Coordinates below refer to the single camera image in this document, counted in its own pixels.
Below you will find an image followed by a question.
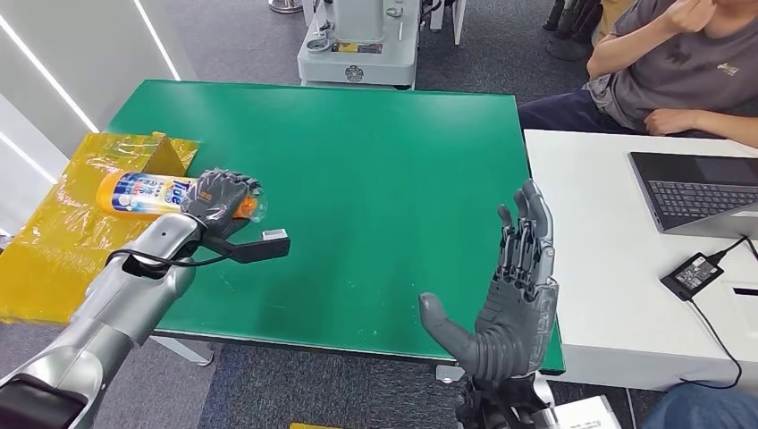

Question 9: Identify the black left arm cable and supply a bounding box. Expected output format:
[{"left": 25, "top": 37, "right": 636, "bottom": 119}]
[{"left": 105, "top": 248, "right": 233, "bottom": 271}]

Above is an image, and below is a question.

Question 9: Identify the dark grey laptop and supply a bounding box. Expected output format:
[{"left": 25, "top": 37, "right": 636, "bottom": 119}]
[{"left": 628, "top": 151, "right": 758, "bottom": 240}]

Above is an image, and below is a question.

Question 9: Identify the orange detergent bottle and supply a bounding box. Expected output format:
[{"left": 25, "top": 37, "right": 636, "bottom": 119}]
[{"left": 96, "top": 170, "right": 269, "bottom": 225}]

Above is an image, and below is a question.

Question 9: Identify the yellow taped cardboard box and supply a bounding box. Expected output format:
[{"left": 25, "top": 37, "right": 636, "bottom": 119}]
[{"left": 0, "top": 130, "right": 201, "bottom": 325}]

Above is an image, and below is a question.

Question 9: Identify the black power adapter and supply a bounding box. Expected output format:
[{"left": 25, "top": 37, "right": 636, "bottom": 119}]
[{"left": 660, "top": 252, "right": 725, "bottom": 302}]

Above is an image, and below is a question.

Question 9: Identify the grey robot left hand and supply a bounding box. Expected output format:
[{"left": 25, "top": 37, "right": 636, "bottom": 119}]
[{"left": 180, "top": 168, "right": 265, "bottom": 238}]

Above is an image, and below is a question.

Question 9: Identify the white desk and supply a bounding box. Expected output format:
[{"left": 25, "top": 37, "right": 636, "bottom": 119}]
[{"left": 524, "top": 129, "right": 758, "bottom": 392}]

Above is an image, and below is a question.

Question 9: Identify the person's left hand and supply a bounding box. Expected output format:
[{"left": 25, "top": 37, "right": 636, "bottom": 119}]
[{"left": 644, "top": 108, "right": 688, "bottom": 136}]

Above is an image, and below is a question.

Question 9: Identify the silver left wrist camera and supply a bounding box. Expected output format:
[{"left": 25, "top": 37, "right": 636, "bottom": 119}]
[{"left": 201, "top": 227, "right": 291, "bottom": 265}]

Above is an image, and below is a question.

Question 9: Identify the black adapter cable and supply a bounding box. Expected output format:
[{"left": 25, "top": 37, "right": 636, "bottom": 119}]
[
  {"left": 709, "top": 235, "right": 758, "bottom": 264},
  {"left": 679, "top": 298, "right": 745, "bottom": 392}
]

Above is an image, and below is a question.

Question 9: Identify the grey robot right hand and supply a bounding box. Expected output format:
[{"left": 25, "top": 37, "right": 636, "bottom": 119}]
[{"left": 418, "top": 179, "right": 560, "bottom": 383}]

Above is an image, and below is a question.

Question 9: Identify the person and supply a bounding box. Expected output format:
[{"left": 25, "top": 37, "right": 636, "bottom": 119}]
[{"left": 518, "top": 0, "right": 758, "bottom": 149}]

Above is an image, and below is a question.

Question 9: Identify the person's right hand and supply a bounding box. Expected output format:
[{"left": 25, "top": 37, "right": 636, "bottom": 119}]
[{"left": 662, "top": 0, "right": 720, "bottom": 35}]

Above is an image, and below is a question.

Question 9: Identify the white machine with column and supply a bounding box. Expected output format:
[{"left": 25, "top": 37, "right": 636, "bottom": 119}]
[{"left": 296, "top": 0, "right": 423, "bottom": 90}]

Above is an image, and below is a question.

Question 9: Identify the person's leg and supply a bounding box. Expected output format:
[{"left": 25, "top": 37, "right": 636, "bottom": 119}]
[{"left": 642, "top": 383, "right": 758, "bottom": 429}]

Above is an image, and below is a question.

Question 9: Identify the white panel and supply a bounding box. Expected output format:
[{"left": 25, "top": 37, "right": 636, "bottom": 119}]
[{"left": 429, "top": 0, "right": 467, "bottom": 46}]

